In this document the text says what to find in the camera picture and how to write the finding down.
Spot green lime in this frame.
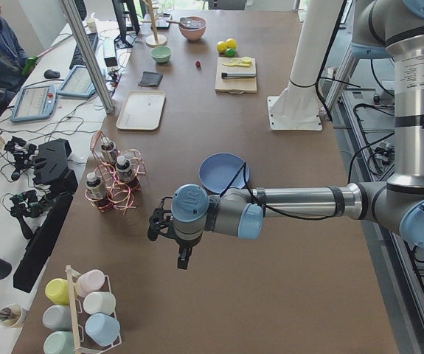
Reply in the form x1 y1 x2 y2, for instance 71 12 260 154
223 48 236 58

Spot black computer mouse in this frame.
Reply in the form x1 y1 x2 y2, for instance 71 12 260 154
44 69 60 80

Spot cream rabbit tray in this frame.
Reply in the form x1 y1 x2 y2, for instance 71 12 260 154
116 90 166 131

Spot teach pendant tablet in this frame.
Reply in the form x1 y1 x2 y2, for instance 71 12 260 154
10 85 57 122
57 65 96 99

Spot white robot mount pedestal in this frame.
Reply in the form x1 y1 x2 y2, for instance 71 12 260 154
268 0 346 131

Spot black keyboard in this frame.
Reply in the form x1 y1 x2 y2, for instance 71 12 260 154
69 32 100 71

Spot white cup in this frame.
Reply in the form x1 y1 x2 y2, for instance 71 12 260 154
83 291 117 315

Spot grey cup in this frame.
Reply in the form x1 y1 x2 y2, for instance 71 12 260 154
42 305 72 331

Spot aluminium frame post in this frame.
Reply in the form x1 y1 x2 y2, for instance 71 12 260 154
60 0 114 114

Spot yellow plastic knife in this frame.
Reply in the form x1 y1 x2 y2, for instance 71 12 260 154
221 61 252 68

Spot metal spoon in bowl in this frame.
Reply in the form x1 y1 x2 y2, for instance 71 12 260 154
167 17 204 30

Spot yellow lemon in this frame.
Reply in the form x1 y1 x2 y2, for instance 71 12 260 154
225 38 237 49
216 41 228 53

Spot blue plate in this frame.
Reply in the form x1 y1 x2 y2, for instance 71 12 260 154
198 153 250 194

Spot pale green cup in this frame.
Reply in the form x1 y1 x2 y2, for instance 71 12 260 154
43 331 74 354

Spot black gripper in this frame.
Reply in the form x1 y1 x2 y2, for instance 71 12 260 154
147 196 193 269

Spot pink cup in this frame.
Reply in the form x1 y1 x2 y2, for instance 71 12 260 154
75 269 105 297

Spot black camera stand bracket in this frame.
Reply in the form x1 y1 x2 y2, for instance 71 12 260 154
6 137 78 293

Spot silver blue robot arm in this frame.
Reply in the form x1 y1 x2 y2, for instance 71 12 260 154
147 1 424 269

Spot copper wire bottle rack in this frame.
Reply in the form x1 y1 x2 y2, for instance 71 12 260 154
85 131 147 213

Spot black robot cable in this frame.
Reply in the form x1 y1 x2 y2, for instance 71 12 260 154
218 161 341 221

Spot pink bowl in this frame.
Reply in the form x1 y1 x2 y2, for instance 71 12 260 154
178 16 206 41

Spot dark drink bottle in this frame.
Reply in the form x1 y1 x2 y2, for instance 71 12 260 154
86 172 110 212
100 136 118 164
116 155 134 183

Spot green bowl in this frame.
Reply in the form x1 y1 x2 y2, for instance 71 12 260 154
150 46 172 64

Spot blue cup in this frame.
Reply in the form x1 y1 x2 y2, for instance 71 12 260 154
85 313 120 347

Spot white cup rack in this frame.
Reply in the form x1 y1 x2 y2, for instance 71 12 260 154
65 265 122 354

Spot wooden mug tree stand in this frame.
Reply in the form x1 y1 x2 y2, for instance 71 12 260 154
142 0 167 48

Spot wooden cutting board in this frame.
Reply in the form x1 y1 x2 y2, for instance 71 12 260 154
215 57 257 94

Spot yellow cup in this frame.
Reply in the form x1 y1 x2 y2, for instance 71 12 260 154
45 278 69 305

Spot grey folded cloth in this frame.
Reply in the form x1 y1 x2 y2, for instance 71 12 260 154
139 71 163 87

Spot steel muddler black tip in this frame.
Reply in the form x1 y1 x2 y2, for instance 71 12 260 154
220 72 257 79

